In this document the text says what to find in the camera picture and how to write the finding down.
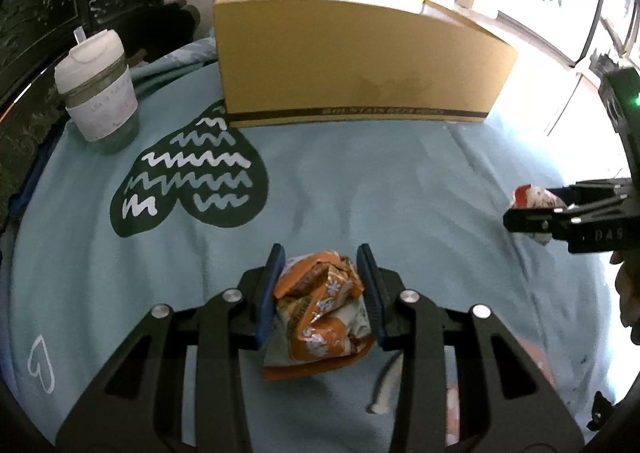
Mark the light blue patterned tablecloth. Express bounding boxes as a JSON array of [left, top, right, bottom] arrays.
[[1, 39, 611, 439]]

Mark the dark carved wooden furniture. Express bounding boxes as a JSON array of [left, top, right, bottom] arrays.
[[1, 0, 198, 215]]

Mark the orange white snack packet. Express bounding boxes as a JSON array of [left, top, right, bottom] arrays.
[[262, 249, 374, 381]]

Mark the white cabinet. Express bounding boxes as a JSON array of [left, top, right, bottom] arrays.
[[547, 70, 630, 184]]

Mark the white lidded cup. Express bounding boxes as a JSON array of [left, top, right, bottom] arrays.
[[54, 30, 139, 154]]

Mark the person right hand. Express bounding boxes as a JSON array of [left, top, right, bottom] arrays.
[[610, 249, 640, 327]]

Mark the red white small snack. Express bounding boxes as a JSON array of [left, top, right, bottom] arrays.
[[503, 184, 567, 246]]

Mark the yellow cardboard box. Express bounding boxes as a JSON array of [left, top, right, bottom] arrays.
[[213, 0, 518, 126]]

